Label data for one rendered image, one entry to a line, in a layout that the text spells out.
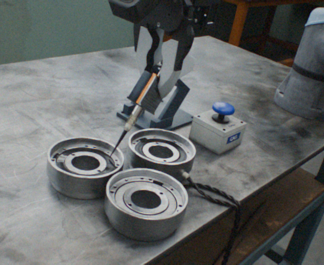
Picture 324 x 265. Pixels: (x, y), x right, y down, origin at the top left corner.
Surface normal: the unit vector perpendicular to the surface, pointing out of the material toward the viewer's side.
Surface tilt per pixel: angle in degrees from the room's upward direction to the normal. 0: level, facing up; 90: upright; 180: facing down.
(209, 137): 90
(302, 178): 0
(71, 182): 90
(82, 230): 0
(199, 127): 90
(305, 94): 73
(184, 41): 90
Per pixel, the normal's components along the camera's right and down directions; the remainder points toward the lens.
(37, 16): 0.72, 0.43
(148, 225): 0.07, 0.48
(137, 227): -0.15, 0.44
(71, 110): 0.17, -0.87
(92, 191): 0.33, 0.49
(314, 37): -0.86, 0.07
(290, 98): -0.71, -0.11
